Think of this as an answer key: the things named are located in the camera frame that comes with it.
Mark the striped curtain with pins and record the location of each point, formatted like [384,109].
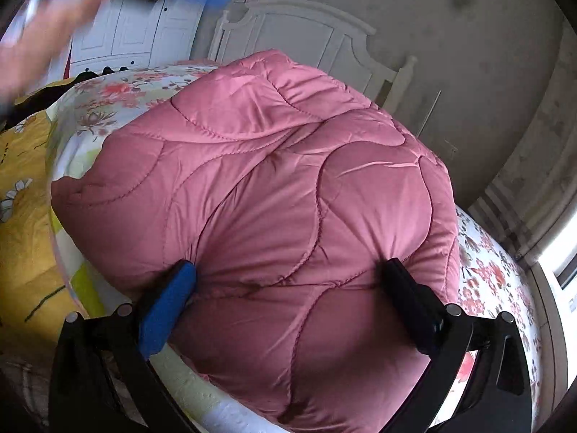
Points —
[518,203]

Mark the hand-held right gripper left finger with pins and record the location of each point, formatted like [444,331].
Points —
[167,311]

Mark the white bed headboard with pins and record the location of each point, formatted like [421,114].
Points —
[293,36]

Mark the pink quilted comforter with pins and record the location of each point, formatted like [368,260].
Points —
[279,198]

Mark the window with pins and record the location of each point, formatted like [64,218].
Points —
[563,279]

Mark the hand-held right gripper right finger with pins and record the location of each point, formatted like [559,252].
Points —
[408,306]

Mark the person's left hand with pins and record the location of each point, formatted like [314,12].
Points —
[40,40]

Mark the black cloth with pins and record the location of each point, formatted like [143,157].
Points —
[85,74]

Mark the yellow floral sheet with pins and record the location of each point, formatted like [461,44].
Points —
[27,216]

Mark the wall socket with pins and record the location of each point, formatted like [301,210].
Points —
[452,146]

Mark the plaid cloth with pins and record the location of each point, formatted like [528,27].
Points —
[22,379]

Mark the floral bed sheet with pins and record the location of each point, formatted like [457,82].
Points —
[491,275]

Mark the white wardrobe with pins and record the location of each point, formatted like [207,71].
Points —
[135,27]

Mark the thin metal pole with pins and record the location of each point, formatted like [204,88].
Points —
[428,115]

